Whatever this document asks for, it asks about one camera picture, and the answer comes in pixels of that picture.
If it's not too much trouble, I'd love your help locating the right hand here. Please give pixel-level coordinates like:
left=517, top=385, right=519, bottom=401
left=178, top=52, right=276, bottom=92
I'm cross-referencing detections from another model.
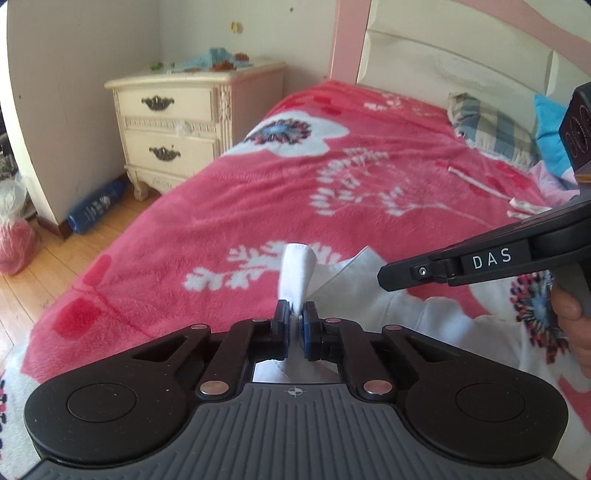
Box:
left=551, top=285, right=591, bottom=378

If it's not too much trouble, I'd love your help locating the blue cloth on nightstand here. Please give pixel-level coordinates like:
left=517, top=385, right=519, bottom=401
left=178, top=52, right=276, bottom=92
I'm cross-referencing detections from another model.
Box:
left=171, top=47, right=252, bottom=73

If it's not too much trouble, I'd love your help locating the pink white headboard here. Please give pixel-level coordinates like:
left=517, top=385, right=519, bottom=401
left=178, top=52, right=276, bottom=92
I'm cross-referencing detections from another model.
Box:
left=329, top=0, right=590, bottom=130

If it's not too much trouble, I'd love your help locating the pastel patchwork quilt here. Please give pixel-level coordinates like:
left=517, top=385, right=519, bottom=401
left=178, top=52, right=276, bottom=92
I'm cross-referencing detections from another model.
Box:
left=530, top=94, right=579, bottom=207

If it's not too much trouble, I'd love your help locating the red floral bed blanket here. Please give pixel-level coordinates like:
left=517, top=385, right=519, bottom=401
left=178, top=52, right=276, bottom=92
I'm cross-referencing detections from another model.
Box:
left=0, top=80, right=591, bottom=467

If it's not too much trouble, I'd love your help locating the white button shirt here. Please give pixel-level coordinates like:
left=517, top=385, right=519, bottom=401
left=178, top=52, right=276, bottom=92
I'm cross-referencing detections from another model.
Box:
left=262, top=242, right=590, bottom=479

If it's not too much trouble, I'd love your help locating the red plastic bag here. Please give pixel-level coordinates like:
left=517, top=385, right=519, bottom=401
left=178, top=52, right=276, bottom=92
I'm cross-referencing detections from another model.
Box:
left=0, top=179, right=40, bottom=276

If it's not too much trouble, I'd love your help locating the blue water bottle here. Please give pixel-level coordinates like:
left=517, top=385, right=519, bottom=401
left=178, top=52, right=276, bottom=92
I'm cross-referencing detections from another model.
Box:
left=67, top=180, right=126, bottom=234

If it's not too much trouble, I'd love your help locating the plaid pillow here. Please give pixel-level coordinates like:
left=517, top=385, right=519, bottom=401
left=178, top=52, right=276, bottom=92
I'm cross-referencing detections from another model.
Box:
left=447, top=93, right=541, bottom=171

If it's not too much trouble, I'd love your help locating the cream bedside nightstand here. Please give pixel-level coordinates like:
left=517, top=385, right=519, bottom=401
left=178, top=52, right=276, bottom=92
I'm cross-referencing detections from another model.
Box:
left=105, top=61, right=287, bottom=201

